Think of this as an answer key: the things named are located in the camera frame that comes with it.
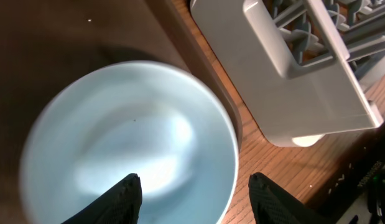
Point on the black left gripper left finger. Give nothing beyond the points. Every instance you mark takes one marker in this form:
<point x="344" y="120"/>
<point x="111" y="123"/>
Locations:
<point x="119" y="205"/>

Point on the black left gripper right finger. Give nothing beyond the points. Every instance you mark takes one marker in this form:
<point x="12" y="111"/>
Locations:
<point x="271" y="204"/>

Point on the light blue bowl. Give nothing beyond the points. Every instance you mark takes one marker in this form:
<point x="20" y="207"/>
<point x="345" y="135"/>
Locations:
<point x="142" y="117"/>

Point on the grey dishwasher rack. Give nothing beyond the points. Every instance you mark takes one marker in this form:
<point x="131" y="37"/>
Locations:
<point x="293" y="105"/>

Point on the brown serving tray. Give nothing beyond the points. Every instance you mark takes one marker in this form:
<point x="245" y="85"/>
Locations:
<point x="46" y="45"/>

